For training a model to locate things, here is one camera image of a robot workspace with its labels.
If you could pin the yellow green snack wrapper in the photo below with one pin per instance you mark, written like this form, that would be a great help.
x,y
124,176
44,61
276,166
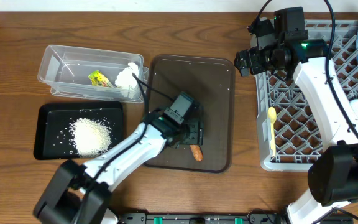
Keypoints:
x,y
98,79

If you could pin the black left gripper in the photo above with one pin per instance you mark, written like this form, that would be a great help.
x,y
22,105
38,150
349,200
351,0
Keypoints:
x,y
198,134

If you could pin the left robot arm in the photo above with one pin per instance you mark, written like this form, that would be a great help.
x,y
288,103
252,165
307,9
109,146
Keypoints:
x,y
81,193

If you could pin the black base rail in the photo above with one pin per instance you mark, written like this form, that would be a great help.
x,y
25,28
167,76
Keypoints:
x,y
142,218

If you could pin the yellow plastic spoon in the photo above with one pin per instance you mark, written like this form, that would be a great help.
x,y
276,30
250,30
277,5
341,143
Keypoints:
x,y
272,116

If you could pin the white rice pile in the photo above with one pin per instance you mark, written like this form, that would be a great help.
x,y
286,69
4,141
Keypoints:
x,y
85,137

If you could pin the clear plastic bin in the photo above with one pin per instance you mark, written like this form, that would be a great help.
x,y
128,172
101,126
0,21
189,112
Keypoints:
x,y
65,69

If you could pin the dark brown serving tray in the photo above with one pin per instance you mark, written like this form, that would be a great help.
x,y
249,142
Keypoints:
x,y
209,81

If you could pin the black bin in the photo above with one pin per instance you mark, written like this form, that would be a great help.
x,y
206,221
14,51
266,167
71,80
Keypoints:
x,y
53,117

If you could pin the orange carrot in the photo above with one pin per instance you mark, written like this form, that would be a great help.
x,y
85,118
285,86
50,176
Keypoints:
x,y
197,152

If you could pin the grey dishwasher rack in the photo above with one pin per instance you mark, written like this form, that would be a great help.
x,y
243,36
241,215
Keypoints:
x,y
297,138

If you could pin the white tissue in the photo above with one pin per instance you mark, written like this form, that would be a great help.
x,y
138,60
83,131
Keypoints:
x,y
126,82

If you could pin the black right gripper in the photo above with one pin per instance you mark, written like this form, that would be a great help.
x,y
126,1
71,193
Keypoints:
x,y
252,55

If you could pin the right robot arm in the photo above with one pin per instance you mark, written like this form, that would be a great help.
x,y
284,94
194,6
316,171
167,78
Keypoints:
x,y
333,178

